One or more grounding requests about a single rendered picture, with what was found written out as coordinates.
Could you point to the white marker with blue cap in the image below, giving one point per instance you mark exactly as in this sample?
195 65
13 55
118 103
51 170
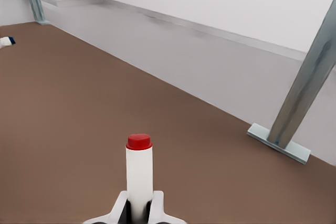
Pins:
5 41

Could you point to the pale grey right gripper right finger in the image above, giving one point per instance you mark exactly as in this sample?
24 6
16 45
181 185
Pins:
158 205

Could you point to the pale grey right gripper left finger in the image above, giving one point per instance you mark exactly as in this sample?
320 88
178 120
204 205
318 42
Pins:
117 206

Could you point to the white marker with red cap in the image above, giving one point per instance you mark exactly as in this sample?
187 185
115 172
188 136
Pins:
139 166

